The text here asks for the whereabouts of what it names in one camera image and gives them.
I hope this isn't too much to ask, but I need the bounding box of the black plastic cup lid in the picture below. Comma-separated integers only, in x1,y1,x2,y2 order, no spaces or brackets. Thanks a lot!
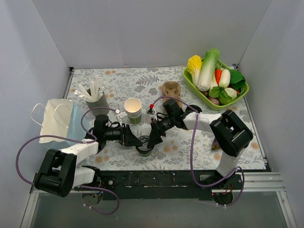
135,135,154,151

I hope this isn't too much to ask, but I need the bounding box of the green paper coffee cup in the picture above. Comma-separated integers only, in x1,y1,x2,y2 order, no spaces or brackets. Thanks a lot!
138,150,152,157

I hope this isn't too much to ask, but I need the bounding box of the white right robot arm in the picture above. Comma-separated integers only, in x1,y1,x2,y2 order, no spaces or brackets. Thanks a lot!
147,98,253,189

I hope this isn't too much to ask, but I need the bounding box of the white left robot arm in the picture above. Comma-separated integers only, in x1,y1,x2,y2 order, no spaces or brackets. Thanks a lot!
34,114,143,197

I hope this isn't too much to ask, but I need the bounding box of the stack of black lids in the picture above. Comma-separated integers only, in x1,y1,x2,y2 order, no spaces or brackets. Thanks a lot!
186,104,202,113

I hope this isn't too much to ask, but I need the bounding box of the brown pulp cup carrier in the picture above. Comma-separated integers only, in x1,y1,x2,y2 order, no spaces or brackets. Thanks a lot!
162,81,181,100

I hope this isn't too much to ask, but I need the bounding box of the floral patterned table mat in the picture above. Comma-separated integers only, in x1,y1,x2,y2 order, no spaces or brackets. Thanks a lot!
46,66,266,171

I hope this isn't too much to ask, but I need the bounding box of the grey straw holder cup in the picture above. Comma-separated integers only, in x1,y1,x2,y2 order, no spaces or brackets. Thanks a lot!
86,92,109,117

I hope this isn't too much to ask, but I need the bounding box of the green plastic basket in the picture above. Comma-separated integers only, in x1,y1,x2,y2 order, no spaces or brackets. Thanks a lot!
183,61,249,111

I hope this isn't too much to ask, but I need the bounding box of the stack of paper cups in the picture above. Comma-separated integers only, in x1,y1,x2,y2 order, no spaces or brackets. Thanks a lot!
124,98,143,124

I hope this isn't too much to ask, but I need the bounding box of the red toy onion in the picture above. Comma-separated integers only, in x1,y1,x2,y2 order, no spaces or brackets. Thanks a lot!
202,91,220,105

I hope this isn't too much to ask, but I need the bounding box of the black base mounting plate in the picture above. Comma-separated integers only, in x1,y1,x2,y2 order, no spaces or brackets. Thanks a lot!
76,171,242,200

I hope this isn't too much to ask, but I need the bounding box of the white paper carry bag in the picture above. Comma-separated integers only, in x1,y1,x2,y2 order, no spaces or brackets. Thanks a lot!
30,98,92,149

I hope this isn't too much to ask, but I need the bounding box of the purple toy eggplant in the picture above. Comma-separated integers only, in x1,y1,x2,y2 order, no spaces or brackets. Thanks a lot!
211,139,220,151

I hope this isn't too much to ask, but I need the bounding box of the yellow toy cabbage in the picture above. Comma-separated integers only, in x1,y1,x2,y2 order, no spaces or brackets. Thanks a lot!
187,55,203,86

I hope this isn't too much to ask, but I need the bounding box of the small green toy cabbage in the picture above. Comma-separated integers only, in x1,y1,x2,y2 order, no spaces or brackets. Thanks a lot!
218,87,237,105

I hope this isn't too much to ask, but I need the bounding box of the white toy radish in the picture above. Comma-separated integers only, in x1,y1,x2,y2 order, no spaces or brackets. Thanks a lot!
218,69,230,88

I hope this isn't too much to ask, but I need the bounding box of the orange toy carrot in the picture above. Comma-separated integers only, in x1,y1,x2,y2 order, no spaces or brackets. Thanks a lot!
215,69,222,85

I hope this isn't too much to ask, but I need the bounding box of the green toy napa cabbage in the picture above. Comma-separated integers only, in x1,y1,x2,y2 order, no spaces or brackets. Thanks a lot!
197,48,220,92

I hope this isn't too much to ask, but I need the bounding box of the green toy leafy vegetable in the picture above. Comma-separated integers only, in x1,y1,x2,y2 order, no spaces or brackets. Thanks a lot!
209,69,246,99

